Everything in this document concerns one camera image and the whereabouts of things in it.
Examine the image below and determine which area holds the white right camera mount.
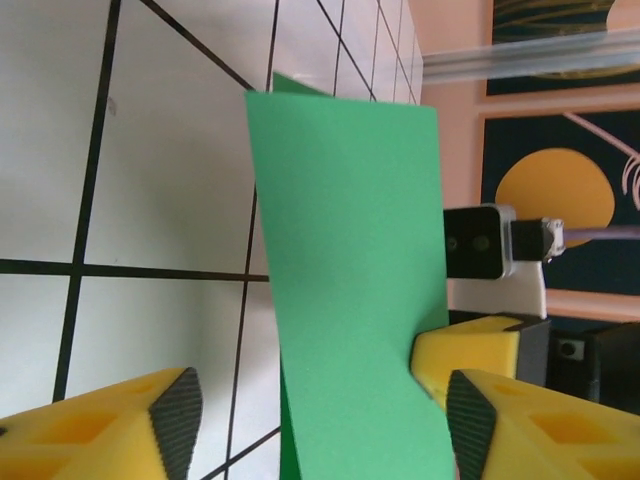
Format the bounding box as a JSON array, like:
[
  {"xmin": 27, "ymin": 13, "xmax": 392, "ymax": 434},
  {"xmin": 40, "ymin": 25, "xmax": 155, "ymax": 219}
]
[{"xmin": 447, "ymin": 259, "xmax": 549, "ymax": 321}]

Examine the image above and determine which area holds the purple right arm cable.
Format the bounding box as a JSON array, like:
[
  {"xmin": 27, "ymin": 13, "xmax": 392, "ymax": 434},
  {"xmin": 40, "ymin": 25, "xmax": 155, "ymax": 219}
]
[{"xmin": 509, "ymin": 217, "xmax": 640, "ymax": 264}]

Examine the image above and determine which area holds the aluminium frame post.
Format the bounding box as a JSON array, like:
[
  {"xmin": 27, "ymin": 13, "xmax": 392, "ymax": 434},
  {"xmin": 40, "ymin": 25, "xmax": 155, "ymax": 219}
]
[{"xmin": 422, "ymin": 27, "xmax": 640, "ymax": 84}]

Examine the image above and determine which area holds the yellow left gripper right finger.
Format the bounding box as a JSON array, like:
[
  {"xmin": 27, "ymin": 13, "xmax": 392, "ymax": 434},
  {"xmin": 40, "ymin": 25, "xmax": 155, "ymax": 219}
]
[{"xmin": 446, "ymin": 369, "xmax": 640, "ymax": 480}]

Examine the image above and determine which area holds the green paper sheet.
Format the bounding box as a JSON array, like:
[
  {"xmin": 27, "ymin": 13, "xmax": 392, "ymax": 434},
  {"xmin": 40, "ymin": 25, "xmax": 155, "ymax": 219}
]
[{"xmin": 243, "ymin": 71, "xmax": 459, "ymax": 480}]

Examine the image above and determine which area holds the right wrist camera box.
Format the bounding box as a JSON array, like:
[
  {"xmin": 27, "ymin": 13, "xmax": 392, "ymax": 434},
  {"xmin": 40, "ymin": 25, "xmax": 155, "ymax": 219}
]
[{"xmin": 442, "ymin": 203, "xmax": 516, "ymax": 281}]

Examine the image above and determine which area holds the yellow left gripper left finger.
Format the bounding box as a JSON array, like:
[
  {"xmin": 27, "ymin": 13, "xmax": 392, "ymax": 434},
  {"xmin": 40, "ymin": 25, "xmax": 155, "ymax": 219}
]
[{"xmin": 0, "ymin": 367, "xmax": 204, "ymax": 480}]

